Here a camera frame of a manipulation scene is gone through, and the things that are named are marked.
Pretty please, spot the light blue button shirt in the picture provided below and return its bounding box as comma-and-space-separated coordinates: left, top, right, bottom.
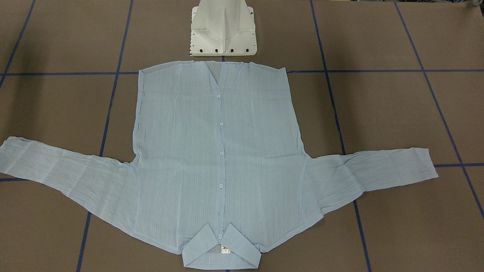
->
1, 61, 438, 270

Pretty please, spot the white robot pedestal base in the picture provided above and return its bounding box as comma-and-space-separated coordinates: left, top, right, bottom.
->
189, 0, 258, 56

